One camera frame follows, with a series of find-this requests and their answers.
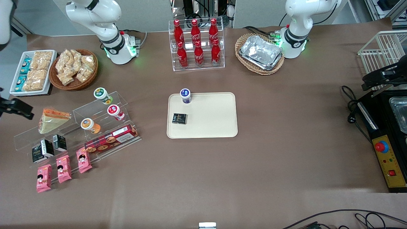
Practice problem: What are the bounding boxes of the cables at right arm base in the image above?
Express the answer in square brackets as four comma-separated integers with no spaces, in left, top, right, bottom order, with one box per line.
[119,29,148,49]

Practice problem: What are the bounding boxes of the white rectangular dish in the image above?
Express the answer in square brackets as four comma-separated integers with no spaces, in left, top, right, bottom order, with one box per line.
[10,50,58,96]

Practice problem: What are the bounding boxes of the triangle sandwich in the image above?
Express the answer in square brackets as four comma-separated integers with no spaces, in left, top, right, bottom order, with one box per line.
[38,108,72,135]

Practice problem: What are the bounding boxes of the green lid yogurt cup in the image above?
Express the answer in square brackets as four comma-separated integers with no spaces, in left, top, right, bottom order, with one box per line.
[93,87,113,105]

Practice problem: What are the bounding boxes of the stack of foil containers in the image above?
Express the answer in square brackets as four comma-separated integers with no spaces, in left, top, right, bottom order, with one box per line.
[239,35,283,71]

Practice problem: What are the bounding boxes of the cables at left arm base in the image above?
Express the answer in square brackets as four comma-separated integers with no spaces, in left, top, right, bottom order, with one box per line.
[243,25,282,40]

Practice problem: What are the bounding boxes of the brown wicker snack basket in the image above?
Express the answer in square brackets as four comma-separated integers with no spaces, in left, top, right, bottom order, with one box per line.
[49,49,99,91]

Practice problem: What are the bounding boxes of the red lid yogurt cup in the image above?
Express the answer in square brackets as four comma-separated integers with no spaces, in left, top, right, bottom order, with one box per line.
[107,105,125,121]

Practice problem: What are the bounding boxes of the black power cable with plug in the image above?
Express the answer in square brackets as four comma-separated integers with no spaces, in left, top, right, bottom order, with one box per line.
[341,85,374,143]

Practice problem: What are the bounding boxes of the beige plastic tray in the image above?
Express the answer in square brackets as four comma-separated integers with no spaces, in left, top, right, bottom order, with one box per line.
[167,92,238,139]

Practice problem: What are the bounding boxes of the clear acrylic stepped display stand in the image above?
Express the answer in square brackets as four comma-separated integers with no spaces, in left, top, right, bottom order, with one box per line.
[14,91,142,169]

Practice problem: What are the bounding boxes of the metal food container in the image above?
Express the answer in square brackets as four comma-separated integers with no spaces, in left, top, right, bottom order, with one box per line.
[389,97,407,134]

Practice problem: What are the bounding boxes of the blue lid yogurt cup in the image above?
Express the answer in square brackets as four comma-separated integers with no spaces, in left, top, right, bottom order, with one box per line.
[180,88,192,104]

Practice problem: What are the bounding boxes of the orange lid yogurt cup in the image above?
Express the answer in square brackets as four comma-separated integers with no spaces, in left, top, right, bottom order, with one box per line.
[80,118,101,134]

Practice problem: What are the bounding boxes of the red cookie box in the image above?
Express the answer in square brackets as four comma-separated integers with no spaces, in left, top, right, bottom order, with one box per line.
[84,125,139,154]

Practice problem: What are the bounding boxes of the black drink carton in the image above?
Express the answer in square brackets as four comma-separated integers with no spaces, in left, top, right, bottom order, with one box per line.
[53,134,67,152]
[32,145,46,163]
[41,139,54,157]

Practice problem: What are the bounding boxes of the pink snack packet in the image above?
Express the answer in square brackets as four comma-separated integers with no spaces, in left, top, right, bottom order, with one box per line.
[56,155,72,184]
[36,164,52,193]
[76,148,93,174]

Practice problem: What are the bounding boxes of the cables at arm base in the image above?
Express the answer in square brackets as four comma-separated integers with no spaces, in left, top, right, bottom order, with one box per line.
[243,25,282,40]
[119,29,148,49]

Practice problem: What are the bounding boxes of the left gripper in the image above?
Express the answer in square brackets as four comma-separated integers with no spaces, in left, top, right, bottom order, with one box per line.
[362,62,407,91]

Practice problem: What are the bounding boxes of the clear acrylic bottle rack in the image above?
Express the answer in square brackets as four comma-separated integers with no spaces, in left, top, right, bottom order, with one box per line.
[168,20,225,72]

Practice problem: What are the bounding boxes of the black equipment rack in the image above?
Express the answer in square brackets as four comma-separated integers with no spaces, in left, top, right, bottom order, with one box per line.
[171,0,236,28]

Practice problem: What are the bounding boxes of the clear bag of puffed snacks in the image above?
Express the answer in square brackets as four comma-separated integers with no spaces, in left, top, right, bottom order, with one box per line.
[76,68,93,83]
[81,55,96,69]
[57,73,75,86]
[65,49,83,69]
[56,52,72,73]

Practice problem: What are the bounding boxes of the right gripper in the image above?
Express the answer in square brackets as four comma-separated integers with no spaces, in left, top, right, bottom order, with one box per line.
[0,96,34,120]

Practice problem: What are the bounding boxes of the black floor cables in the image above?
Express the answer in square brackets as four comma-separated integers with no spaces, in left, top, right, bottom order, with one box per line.
[281,209,407,229]

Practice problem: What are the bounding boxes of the white wire basket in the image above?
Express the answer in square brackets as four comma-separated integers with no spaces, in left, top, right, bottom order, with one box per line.
[358,30,407,91]

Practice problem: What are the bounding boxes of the brown table cover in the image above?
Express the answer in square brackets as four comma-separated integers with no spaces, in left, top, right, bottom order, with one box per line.
[0,17,407,229]

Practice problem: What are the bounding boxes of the red cola bottle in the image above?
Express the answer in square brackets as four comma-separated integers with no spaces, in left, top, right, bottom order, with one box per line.
[177,42,189,68]
[194,41,204,67]
[211,39,221,66]
[174,19,185,45]
[209,18,219,42]
[191,19,201,44]

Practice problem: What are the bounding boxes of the light wicker basket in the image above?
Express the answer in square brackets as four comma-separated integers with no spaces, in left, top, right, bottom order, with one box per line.
[235,33,285,75]

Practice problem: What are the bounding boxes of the rice crisp pack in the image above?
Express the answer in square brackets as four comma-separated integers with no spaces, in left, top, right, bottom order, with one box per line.
[32,51,53,71]
[23,70,48,92]

